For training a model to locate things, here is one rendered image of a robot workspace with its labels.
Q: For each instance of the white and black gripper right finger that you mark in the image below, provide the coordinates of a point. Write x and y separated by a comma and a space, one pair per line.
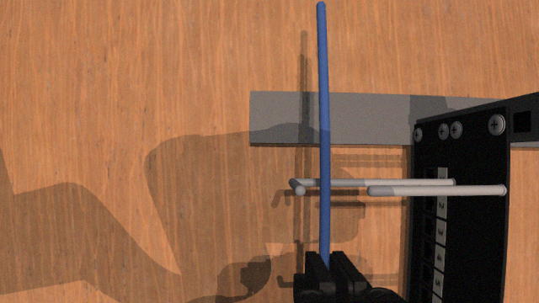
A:
352, 287

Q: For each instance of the grey free-standing rack with steel rings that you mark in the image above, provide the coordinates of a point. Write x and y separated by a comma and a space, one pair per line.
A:
459, 184

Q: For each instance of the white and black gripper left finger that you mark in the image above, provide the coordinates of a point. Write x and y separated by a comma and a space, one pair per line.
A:
316, 285

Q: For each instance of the blue cable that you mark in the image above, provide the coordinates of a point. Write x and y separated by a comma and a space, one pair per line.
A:
324, 135

